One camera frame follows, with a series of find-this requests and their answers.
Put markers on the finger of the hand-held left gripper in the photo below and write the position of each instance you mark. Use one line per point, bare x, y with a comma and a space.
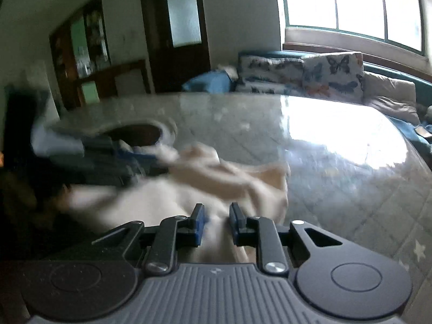
135, 157

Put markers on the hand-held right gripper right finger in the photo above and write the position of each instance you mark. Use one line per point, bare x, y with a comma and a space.
236, 226

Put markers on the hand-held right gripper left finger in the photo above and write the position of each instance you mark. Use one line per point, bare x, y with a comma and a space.
199, 226

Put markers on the beige garment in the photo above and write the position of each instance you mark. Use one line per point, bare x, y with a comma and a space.
216, 182

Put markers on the person's left forearm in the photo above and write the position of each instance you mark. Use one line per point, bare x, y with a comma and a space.
20, 192

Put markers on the round black cooktop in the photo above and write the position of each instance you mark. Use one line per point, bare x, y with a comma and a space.
138, 136

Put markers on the dark wooden console table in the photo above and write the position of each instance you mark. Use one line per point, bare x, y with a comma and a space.
104, 74

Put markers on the dark wooden glass door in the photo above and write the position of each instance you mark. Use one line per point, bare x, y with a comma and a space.
175, 67

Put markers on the blue towel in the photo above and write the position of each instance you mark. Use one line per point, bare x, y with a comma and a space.
206, 82

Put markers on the dark wooden shelf cabinet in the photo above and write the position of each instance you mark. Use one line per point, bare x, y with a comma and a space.
62, 57

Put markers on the small beige floral cloth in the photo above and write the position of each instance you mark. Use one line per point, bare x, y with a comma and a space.
227, 71

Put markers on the butterfly print cushion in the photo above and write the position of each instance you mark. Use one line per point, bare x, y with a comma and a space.
334, 77
270, 74

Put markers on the teal sofa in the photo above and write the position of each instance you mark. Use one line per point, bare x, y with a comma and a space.
270, 54

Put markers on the blue sofa blanket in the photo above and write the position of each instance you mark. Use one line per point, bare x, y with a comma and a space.
411, 135

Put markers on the beige cushion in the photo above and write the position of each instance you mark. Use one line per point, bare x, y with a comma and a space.
388, 98

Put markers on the large window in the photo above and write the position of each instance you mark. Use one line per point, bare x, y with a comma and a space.
310, 0

